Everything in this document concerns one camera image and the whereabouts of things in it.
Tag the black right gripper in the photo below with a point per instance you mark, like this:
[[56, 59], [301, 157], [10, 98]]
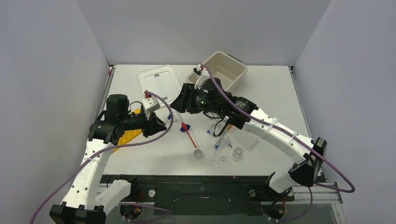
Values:
[[188, 99]]

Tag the white bin lid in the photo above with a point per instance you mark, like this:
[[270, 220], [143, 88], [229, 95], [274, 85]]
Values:
[[162, 81]]

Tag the graduated cylinder blue base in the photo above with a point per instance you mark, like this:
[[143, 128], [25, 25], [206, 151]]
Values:
[[180, 119]]

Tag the yellow test tube rack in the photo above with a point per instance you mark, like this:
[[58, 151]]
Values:
[[129, 134]]

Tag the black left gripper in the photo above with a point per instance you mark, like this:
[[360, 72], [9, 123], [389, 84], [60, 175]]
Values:
[[155, 125]]

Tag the beige plastic bin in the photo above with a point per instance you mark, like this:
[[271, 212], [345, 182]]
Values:
[[227, 68]]

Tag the clear glass stirring rod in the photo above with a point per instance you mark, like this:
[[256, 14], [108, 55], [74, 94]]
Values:
[[193, 137]]

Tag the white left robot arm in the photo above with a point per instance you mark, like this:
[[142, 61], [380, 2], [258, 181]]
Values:
[[81, 204]]

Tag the small glass beaker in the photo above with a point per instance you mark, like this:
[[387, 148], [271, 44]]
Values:
[[198, 154]]

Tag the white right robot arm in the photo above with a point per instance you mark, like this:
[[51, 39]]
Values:
[[247, 116]]

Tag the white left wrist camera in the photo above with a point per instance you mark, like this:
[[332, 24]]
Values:
[[150, 104]]

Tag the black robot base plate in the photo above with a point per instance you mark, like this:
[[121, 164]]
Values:
[[241, 196]]

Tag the small glass flask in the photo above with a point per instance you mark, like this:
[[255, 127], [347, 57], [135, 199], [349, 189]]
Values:
[[237, 154]]

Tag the aluminium rail frame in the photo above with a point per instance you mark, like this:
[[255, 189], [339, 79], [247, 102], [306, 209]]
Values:
[[311, 196]]

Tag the small glass dish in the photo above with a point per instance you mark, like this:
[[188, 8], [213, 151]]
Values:
[[222, 159]]

